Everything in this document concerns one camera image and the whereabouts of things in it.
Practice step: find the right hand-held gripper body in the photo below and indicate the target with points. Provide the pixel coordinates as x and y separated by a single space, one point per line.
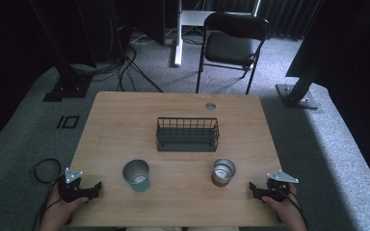
277 189

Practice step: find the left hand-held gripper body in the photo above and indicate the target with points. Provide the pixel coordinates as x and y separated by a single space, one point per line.
69 191

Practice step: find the steel cup with brown base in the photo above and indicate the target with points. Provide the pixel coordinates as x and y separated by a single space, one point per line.
221 181

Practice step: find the teal cup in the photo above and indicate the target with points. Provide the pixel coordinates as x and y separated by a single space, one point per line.
138 184

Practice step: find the person's left hand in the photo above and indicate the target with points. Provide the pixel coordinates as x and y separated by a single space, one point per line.
59 210

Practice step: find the person's right hand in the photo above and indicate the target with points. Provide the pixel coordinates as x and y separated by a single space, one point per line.
287 210

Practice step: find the black stand with grey base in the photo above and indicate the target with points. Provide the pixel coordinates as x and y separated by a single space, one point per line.
297 99

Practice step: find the round grey table grommet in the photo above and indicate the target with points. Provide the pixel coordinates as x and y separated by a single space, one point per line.
210 106

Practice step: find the black folding chair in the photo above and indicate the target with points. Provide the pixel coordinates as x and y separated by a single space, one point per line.
229 48

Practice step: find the black computer box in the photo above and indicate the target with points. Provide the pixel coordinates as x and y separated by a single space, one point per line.
141 19

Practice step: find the dark curtain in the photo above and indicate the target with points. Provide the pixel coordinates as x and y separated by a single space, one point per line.
289 16

